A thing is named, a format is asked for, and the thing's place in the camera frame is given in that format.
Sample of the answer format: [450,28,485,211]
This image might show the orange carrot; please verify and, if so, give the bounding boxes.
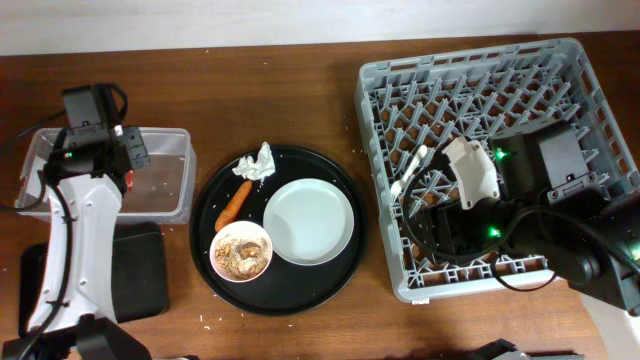
[215,180,253,232]

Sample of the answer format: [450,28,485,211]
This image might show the white tissue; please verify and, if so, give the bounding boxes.
[232,142,276,182]

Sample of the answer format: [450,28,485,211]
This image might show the red snack wrapper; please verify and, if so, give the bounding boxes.
[125,170,134,190]

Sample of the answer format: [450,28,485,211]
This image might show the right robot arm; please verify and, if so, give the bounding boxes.
[402,118,639,359]

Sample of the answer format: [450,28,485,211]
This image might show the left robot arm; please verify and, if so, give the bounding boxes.
[3,83,150,359]

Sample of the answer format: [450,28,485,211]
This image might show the grey dishwasher rack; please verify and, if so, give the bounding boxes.
[355,38,639,304]

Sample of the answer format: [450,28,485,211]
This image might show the clear plastic bin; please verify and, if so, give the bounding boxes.
[14,127,197,225]

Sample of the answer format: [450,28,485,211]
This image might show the white plastic spoon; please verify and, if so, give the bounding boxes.
[390,145,428,202]

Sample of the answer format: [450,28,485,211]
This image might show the black rectangular tray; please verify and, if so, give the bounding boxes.
[18,222,169,337]

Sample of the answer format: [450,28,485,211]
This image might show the bowl with food scraps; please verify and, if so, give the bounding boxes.
[209,221,274,283]

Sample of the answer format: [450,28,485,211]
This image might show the round black tray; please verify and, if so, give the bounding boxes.
[189,145,368,316]

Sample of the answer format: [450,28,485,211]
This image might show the light grey plate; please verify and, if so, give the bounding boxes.
[263,178,355,266]

